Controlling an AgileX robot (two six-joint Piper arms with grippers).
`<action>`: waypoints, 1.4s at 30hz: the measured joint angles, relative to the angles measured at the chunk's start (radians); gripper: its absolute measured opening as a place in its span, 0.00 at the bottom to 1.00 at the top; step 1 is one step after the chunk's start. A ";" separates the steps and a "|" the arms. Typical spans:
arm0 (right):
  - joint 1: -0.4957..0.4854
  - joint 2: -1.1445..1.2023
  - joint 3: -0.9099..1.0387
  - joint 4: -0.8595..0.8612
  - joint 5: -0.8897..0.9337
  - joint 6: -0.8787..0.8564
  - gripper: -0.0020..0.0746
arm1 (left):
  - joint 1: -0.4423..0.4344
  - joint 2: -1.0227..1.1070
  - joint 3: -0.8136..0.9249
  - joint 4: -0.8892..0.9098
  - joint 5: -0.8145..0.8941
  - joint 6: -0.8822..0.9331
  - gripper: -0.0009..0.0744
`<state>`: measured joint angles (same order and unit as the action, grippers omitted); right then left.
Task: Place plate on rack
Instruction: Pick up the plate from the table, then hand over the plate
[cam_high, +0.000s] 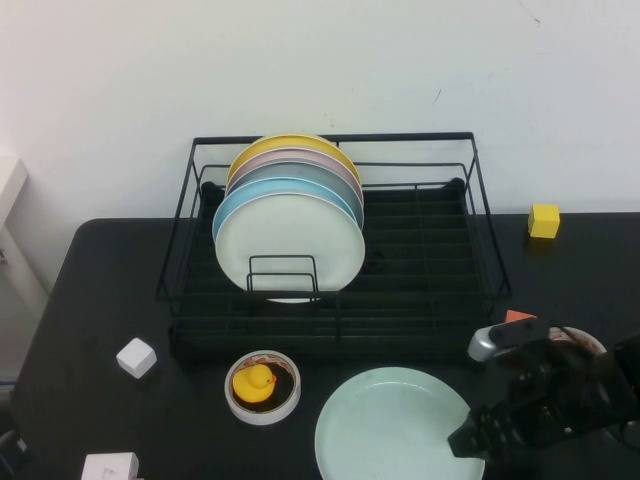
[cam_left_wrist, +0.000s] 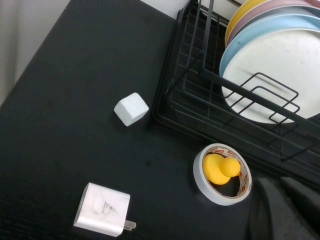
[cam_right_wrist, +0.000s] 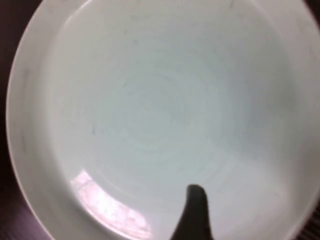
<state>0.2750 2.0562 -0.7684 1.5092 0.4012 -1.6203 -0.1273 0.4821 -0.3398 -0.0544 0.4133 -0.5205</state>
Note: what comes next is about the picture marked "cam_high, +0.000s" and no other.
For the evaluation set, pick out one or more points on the pink plate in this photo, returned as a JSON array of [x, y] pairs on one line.
[[295, 154]]

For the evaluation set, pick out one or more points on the white tape roll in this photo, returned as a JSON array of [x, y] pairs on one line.
[[585, 337], [260, 416]]

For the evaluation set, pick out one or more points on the mint green plate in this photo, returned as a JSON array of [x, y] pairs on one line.
[[390, 425]]

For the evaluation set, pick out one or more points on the white rectangular block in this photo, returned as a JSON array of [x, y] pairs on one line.
[[107, 467]]

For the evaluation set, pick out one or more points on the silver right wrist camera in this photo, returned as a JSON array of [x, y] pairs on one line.
[[482, 345]]

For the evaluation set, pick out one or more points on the grey plate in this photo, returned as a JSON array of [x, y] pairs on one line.
[[300, 170]]

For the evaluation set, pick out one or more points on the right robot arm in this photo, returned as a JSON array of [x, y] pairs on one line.
[[630, 360]]

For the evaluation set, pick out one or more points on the yellow plate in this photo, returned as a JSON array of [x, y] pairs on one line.
[[280, 142]]

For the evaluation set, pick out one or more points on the white cube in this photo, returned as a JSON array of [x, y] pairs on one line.
[[136, 357]]

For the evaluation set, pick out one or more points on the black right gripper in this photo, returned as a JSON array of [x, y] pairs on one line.
[[555, 395]]

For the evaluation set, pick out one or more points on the cream white plate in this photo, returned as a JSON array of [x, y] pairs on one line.
[[290, 235]]

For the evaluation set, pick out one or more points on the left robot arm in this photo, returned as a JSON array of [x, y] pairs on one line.
[[10, 445]]

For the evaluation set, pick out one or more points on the orange cube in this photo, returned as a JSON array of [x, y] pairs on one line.
[[517, 315]]

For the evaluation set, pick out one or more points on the yellow cube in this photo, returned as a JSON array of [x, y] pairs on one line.
[[544, 222]]

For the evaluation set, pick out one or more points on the white cabinet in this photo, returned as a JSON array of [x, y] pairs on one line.
[[15, 280]]

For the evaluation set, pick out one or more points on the yellow rubber duck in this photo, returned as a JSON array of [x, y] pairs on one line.
[[250, 385]]

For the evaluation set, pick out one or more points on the blue plate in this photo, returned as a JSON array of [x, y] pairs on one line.
[[260, 189]]

